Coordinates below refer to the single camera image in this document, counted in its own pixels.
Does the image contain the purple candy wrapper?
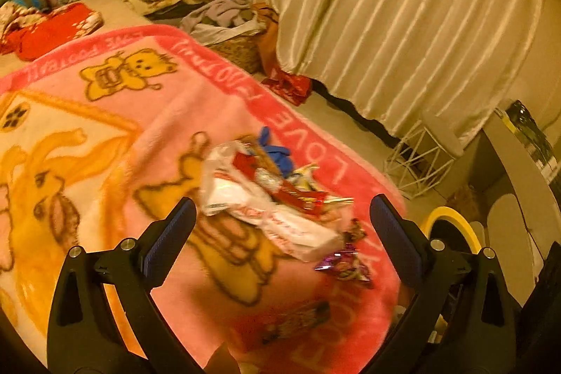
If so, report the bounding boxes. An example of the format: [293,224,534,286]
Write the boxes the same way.
[314,250,372,287]

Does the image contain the white plastic bag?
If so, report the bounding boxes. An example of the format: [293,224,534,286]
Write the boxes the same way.
[201,141,344,262]

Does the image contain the red long candy wrapper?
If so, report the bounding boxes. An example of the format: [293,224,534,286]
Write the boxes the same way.
[232,152,354,218]

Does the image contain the red snack bar wrapper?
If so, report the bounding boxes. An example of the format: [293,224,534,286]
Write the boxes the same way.
[258,300,331,345]

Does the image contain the yellow white snack bag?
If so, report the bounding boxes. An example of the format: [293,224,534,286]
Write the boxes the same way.
[287,163,320,192]

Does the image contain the yellow rimmed black trash bin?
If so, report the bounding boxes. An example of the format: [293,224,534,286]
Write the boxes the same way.
[393,205,483,344]

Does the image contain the white chair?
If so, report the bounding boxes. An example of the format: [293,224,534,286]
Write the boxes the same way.
[470,193,544,306]

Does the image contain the pink cartoon fleece blanket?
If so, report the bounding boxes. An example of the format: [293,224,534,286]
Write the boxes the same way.
[1,26,404,373]

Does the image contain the white dressing table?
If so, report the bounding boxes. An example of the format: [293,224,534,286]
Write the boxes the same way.
[481,113,560,258]

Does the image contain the red plastic bag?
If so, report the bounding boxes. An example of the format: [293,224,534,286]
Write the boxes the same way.
[262,68,313,106]

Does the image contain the cream striped satin curtain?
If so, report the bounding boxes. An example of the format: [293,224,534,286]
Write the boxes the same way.
[256,0,560,143]

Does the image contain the floral laundry basket with clothes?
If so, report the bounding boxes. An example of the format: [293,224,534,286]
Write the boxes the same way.
[180,0,266,74]

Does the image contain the red floral clothing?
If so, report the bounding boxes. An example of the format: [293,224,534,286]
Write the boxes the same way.
[1,3,104,62]

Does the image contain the white wire side stool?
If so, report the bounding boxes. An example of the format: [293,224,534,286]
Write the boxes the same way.
[383,111,464,199]

